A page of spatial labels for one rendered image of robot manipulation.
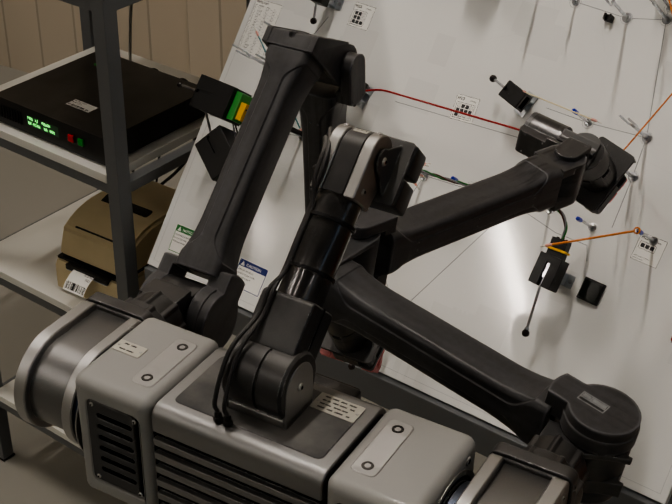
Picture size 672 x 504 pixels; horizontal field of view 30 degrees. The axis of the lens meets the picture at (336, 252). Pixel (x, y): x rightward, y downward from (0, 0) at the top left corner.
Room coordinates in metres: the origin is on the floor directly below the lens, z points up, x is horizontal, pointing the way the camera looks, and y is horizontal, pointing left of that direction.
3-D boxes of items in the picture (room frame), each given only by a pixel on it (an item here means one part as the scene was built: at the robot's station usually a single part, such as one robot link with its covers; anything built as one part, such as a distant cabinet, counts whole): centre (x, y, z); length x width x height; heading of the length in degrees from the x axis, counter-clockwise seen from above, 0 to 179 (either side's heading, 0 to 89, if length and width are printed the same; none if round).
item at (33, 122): (2.53, 0.53, 1.09); 0.35 x 0.33 x 0.07; 53
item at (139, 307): (1.18, 0.23, 1.45); 0.09 x 0.08 x 0.12; 61
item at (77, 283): (2.37, 0.58, 0.73); 0.06 x 0.05 x 0.03; 57
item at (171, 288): (1.25, 0.19, 1.43); 0.10 x 0.05 x 0.09; 151
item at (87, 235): (2.50, 0.48, 0.76); 0.30 x 0.21 x 0.20; 147
